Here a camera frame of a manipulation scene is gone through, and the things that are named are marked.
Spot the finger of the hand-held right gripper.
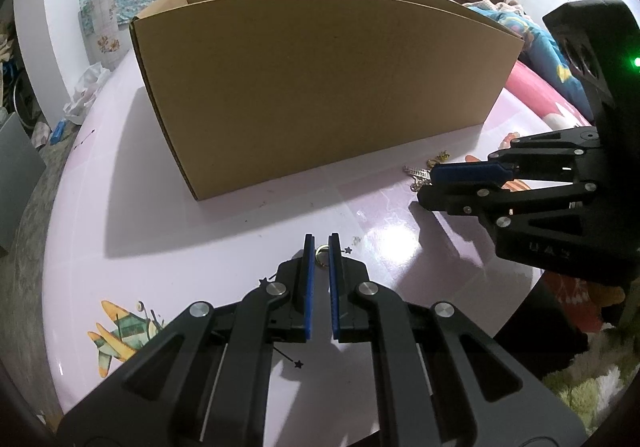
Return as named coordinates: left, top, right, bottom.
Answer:
left=430, top=126, right=602, bottom=189
left=416, top=178, right=600, bottom=234

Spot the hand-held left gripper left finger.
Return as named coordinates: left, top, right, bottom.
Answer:
left=57, top=233, right=316, bottom=447

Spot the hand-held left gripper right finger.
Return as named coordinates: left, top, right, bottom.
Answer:
left=327, top=231, right=587, bottom=447

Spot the silver key charm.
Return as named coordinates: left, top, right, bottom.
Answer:
left=403, top=165, right=435, bottom=192

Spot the black star chain earring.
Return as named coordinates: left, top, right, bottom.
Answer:
left=257, top=246, right=354, bottom=371

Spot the brown cardboard box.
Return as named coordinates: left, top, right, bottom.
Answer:
left=129, top=0, right=526, bottom=202

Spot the person's right hand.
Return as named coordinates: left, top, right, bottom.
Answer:
left=590, top=283, right=627, bottom=311

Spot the pink printed mattress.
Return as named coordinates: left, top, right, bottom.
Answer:
left=502, top=59, right=594, bottom=133

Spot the blue floral blanket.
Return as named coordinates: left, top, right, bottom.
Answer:
left=462, top=0, right=596, bottom=121

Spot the dark cloth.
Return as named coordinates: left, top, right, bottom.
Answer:
left=492, top=272, right=592, bottom=371

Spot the white plastic bag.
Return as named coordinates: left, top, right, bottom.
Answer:
left=63, top=62, right=112, bottom=126

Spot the grey cabinet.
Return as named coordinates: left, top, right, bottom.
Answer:
left=0, top=111, right=47, bottom=256

